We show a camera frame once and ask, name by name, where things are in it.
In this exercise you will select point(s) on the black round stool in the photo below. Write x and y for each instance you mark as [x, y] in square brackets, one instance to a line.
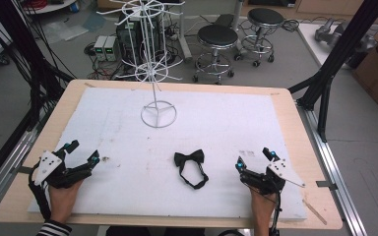
[265, 17]
[217, 36]

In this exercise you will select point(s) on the thin wooden stick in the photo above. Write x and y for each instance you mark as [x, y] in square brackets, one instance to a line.
[315, 211]

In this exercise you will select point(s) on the white foam mat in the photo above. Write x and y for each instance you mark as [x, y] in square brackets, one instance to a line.
[190, 137]

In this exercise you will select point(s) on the aluminium rail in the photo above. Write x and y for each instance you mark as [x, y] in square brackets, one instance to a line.
[331, 170]
[10, 164]

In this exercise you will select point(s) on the grey tape strip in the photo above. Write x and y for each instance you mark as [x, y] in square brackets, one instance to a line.
[326, 185]
[24, 169]

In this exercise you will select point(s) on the person's left hand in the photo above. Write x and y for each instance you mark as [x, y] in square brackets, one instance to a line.
[62, 201]

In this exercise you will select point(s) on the grey bench power supply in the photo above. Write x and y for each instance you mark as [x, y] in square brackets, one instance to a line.
[112, 48]
[100, 47]

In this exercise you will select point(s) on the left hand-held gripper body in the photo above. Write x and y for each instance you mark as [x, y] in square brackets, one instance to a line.
[47, 165]

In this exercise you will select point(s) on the wooden table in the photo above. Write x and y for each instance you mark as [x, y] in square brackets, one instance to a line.
[295, 131]

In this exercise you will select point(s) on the grey machine part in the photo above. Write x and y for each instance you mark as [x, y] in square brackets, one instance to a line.
[329, 31]

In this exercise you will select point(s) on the black bow tie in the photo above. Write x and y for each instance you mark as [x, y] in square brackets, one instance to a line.
[190, 165]

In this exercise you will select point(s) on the grey desk leg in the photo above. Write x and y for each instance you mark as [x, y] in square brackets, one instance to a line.
[183, 36]

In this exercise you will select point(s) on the black computer tower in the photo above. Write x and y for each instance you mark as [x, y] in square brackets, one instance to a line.
[128, 36]

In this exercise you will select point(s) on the person's right hand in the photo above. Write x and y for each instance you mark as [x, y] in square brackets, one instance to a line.
[262, 205]

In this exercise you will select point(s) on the black metal frame strut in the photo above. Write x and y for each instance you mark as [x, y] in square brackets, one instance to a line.
[341, 49]

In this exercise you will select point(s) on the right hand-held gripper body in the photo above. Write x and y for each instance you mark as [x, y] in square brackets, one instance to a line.
[280, 170]

